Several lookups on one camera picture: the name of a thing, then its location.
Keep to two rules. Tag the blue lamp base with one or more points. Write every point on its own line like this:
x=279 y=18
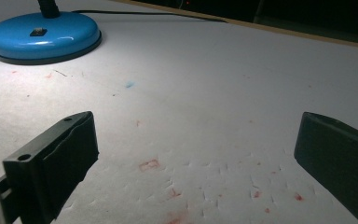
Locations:
x=43 y=37

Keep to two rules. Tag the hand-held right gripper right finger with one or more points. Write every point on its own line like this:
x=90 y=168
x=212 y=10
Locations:
x=335 y=155

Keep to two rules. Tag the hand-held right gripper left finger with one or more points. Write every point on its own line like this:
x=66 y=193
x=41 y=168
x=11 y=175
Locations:
x=59 y=161

